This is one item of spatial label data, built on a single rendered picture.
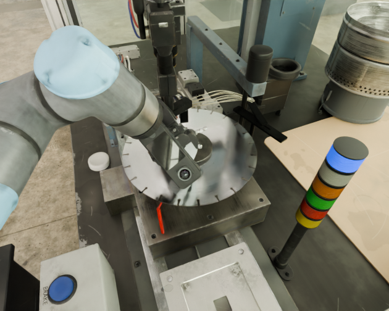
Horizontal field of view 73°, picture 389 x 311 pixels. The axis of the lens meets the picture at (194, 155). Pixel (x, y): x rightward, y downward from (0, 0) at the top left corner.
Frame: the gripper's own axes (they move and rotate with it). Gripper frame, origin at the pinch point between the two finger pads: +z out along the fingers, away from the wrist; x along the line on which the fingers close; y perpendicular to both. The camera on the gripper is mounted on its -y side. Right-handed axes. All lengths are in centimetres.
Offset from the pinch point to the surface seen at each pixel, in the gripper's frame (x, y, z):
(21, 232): 116, 58, 64
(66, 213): 93, 57, 77
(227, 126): -11.6, 7.9, 13.0
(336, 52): -59, 18, 38
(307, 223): -11.5, -23.1, 1.4
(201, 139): -4.1, 6.2, 7.0
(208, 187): 0.4, -6.5, 2.7
